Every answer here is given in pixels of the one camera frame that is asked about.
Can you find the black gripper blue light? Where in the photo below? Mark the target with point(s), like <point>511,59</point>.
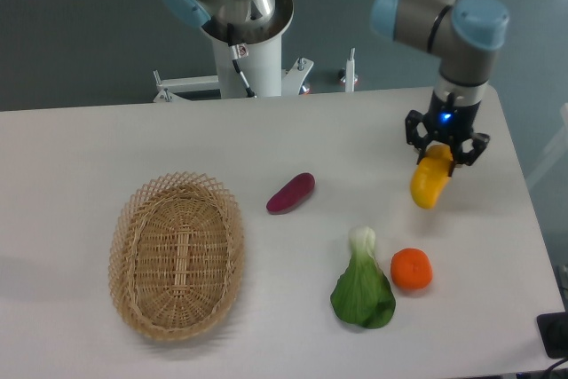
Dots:
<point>450,124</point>

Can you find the yellow mango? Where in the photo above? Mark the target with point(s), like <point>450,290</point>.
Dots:
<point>431,176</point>

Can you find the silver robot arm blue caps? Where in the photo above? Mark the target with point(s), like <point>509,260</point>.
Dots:
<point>465,35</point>

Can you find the orange tangerine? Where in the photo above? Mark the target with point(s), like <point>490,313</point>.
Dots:
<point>410,269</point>

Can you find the purple sweet potato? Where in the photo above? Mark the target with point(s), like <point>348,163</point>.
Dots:
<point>292,194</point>

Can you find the green bok choy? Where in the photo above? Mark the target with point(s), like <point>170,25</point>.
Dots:
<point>362,295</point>

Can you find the black device at table edge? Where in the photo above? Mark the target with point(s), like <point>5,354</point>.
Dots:
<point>553,333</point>

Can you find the woven wicker basket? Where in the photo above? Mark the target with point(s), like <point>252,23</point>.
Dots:
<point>177,256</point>

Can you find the white pedestal base frame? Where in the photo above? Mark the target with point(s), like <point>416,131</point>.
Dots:
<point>294,81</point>

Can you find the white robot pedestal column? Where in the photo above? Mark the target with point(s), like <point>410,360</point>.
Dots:
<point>246,40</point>

